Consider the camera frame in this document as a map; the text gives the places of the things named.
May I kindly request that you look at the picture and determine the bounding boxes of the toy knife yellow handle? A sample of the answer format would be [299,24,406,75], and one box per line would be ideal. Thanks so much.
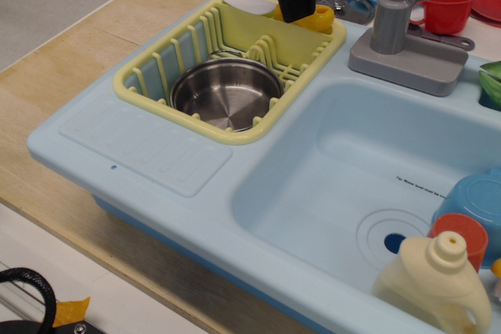
[222,0,335,32]

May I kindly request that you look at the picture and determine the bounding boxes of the steel pot lid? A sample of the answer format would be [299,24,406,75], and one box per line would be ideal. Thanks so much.
[316,0,375,25]

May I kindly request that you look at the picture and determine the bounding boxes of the stainless steel pot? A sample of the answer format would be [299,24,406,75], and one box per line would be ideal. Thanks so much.
[170,49,284,131]

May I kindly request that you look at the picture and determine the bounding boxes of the yellow dish drying rack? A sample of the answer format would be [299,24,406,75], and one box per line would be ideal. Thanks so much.
[113,0,347,145]

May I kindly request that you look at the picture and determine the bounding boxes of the grey toy faucet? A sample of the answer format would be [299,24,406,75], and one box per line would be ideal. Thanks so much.
[348,0,468,97]

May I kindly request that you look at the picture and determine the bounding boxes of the green toy bowl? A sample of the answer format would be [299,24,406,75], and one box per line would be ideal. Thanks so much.
[479,61,500,111]

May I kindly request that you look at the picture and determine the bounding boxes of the light blue toy sink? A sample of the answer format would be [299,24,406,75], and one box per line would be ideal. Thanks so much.
[27,23,500,333]

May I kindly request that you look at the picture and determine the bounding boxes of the wooden board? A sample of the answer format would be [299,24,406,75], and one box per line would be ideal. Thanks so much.
[1,0,308,333]

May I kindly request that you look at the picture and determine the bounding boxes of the upturned blue bowl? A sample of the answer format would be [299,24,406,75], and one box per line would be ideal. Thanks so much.
[432,167,500,268]

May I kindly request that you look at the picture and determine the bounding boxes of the red-orange cup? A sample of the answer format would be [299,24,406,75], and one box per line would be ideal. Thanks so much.
[427,213,488,272]

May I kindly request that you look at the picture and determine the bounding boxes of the cream detergent bottle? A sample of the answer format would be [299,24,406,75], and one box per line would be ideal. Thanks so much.
[372,231,492,333]

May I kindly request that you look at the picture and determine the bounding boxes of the small yellow toy piece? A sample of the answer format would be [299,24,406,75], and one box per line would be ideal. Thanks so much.
[491,258,501,279]

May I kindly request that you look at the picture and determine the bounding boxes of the yellow tape piece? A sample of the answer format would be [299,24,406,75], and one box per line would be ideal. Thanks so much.
[52,296,91,328]

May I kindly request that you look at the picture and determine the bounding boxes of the red toy cup with handle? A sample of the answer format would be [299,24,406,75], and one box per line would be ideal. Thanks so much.
[410,0,473,34]

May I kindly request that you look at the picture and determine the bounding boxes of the grey utensil handle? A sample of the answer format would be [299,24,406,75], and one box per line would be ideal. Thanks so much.
[407,23,476,52]

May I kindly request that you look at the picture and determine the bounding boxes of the black braided cable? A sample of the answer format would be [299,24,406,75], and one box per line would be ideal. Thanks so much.
[0,267,58,334]

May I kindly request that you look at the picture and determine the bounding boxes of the black metal bracket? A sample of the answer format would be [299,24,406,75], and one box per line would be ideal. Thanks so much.
[1,320,104,334]

